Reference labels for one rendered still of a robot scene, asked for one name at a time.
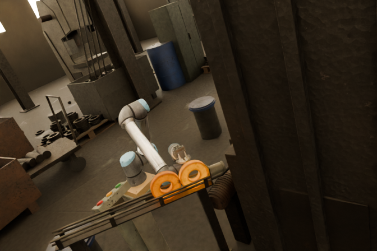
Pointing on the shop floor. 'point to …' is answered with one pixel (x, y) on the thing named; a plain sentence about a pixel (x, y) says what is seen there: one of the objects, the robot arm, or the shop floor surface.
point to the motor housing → (230, 206)
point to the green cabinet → (180, 36)
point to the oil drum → (166, 65)
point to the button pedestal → (131, 239)
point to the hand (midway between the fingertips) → (185, 162)
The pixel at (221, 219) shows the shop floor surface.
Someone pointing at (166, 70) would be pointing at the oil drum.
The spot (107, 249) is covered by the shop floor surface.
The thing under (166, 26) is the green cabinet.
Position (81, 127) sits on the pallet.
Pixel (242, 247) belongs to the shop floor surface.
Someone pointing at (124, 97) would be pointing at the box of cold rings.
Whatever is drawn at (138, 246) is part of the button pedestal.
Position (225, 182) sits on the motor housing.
